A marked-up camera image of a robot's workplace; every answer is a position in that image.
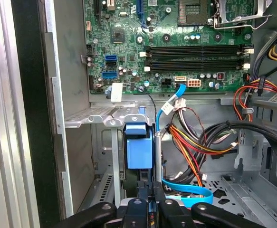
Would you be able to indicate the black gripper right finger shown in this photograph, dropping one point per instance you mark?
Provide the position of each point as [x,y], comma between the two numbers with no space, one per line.
[174,213]

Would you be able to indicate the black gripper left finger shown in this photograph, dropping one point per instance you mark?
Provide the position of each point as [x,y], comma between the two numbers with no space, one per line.
[136,213]

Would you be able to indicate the hard disk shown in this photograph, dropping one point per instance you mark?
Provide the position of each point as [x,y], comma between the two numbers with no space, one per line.
[139,154]

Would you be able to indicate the perforated metal disk bay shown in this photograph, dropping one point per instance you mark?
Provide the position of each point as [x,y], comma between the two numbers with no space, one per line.
[93,118]

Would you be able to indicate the grey optical drive cage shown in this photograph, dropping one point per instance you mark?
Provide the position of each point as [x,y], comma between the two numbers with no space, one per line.
[247,199]

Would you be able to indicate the white paper label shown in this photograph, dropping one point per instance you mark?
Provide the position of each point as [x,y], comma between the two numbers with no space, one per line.
[117,91]

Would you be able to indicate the RAM slot with white latches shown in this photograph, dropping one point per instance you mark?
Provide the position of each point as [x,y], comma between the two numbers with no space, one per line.
[195,54]
[195,68]

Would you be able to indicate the RAM slot with black latches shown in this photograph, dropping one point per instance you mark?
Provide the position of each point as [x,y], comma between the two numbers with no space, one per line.
[195,62]
[195,48]

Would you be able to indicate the black PC case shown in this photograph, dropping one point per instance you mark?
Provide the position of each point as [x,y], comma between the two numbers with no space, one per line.
[31,95]

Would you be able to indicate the black chipset chip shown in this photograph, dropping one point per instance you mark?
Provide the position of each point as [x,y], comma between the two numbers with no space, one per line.
[118,35]

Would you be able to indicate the green motherboard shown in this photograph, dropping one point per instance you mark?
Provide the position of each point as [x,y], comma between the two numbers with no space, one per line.
[176,33]

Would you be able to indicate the grey power supply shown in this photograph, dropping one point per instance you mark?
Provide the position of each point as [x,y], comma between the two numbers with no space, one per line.
[264,38]

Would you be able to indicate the blue expansion slot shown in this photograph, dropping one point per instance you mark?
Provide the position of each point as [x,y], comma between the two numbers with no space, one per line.
[141,12]

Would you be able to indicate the CPU socket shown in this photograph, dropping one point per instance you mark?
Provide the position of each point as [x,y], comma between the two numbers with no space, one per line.
[193,12]

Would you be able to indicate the metal socket cover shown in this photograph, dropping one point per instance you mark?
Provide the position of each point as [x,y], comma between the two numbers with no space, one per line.
[244,19]

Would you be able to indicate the black expansion slot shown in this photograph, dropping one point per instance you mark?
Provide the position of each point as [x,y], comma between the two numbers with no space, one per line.
[97,8]

